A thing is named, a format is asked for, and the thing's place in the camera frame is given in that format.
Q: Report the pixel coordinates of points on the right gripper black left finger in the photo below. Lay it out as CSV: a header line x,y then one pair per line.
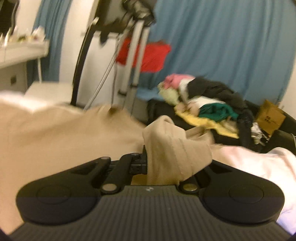
x,y
70,195

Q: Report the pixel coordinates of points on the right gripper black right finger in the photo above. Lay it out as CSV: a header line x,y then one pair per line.
x,y
235,196

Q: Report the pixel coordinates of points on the beige tan garment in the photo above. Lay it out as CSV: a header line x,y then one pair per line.
x,y
173,153

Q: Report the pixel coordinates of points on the pile of mixed clothes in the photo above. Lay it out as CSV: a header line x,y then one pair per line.
x,y
200,102

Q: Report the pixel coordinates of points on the yellow garment in pile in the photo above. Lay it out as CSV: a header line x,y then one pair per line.
x,y
206,123

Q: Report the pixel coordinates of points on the black sofa chair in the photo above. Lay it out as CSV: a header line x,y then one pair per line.
x,y
284,137

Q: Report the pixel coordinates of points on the brown paper bag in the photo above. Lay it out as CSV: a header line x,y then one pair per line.
x,y
270,117

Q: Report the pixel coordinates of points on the green garment in pile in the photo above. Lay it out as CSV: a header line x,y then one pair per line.
x,y
217,112

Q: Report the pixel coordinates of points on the white stool seat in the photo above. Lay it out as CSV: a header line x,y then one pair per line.
x,y
55,92

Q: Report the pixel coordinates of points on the black garment on pile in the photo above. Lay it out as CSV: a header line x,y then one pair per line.
x,y
218,90

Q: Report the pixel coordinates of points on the pink garment in pile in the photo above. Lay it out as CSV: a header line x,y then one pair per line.
x,y
174,80

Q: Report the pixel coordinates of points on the white dresser desk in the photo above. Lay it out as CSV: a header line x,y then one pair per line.
x,y
14,58

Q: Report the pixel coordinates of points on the large blue curtain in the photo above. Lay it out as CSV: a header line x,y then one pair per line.
x,y
247,45

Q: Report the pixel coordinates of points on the red cloth item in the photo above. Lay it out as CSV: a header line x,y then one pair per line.
x,y
154,55

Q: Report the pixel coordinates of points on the clutter items on dresser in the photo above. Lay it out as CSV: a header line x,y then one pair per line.
x,y
12,36

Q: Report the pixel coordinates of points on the narrow blue curtain left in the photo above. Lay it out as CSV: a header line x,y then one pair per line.
x,y
52,16

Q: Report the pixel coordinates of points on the white exercise machine frame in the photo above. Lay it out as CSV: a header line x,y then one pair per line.
x,y
141,17

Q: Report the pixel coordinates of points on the dark wall mirror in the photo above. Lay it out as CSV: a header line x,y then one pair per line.
x,y
8,15

